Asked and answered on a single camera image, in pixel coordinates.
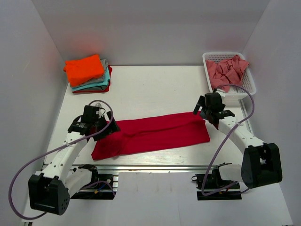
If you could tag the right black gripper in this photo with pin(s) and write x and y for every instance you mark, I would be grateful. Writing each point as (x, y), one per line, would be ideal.
(201, 102)

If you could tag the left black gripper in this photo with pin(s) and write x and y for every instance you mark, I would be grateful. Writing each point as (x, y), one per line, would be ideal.
(114, 127)

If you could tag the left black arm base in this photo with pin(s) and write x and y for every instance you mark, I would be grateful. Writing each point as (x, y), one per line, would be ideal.
(101, 187)

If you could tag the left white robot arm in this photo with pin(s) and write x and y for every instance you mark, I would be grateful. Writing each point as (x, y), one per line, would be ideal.
(50, 190)

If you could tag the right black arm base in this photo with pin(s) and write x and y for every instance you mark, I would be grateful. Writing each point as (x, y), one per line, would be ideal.
(214, 182)

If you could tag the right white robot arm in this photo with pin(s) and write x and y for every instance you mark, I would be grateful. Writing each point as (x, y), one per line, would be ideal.
(261, 164)

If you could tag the white plastic basket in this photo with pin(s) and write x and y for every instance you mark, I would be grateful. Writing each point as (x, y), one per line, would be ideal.
(233, 92)

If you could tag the crumpled pink t shirt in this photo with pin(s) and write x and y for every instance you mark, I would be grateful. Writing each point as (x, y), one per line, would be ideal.
(227, 71)

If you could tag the folded turquoise t shirt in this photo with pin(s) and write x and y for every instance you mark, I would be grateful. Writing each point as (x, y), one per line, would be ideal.
(92, 84)

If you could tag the folded dark red t shirt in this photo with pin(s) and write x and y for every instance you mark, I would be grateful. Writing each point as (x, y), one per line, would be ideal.
(98, 89)

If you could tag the folded orange t shirt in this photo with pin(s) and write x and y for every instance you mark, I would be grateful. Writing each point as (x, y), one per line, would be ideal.
(83, 70)

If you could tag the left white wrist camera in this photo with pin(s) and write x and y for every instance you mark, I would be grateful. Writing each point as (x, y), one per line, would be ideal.
(101, 112)

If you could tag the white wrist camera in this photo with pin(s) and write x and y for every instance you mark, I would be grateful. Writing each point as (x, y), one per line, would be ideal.
(101, 112)
(221, 92)

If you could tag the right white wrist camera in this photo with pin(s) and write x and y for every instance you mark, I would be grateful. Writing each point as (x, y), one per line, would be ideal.
(221, 92)

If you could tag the aluminium table rail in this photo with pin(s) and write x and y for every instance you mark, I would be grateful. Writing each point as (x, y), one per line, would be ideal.
(195, 157)

